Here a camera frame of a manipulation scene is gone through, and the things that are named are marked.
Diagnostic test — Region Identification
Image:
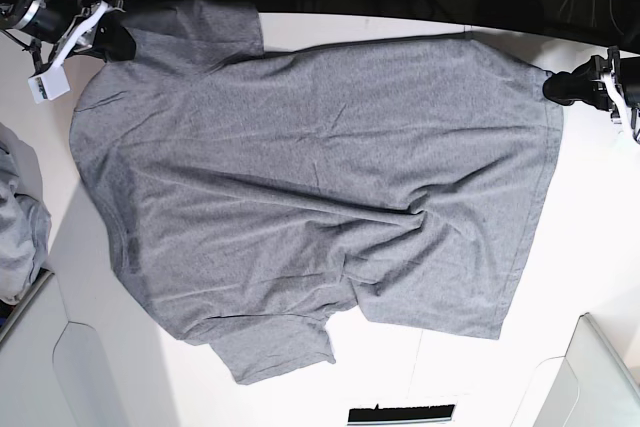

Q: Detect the grey t-shirt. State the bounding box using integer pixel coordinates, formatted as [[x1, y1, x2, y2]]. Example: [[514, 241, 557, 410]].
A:
[[69, 1, 564, 385]]

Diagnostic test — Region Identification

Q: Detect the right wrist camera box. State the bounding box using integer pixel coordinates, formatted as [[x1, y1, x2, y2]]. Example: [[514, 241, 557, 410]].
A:
[[28, 68, 70, 104]]

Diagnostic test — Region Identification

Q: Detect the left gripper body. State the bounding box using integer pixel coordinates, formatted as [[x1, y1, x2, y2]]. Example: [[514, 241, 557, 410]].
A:
[[590, 46, 639, 145]]

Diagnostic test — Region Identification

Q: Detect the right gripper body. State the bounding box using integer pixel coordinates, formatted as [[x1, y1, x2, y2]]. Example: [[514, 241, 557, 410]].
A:
[[19, 0, 124, 67]]

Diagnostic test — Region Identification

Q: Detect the grey clothes pile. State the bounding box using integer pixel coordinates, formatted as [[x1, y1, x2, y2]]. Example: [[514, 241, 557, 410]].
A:
[[1, 126, 51, 305]]

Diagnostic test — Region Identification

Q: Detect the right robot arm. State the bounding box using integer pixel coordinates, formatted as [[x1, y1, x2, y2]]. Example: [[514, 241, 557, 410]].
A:
[[1, 0, 136, 74]]

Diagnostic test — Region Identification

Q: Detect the white bin left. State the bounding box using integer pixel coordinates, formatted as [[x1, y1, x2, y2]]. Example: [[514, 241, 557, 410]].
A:
[[1, 272, 129, 426]]

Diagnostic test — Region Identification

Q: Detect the white bin right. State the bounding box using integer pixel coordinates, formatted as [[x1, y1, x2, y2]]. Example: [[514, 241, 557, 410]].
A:
[[511, 314, 639, 427]]

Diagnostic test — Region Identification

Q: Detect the white bin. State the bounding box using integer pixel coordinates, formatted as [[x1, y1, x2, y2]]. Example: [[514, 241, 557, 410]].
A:
[[1, 272, 129, 426], [511, 314, 639, 427]]

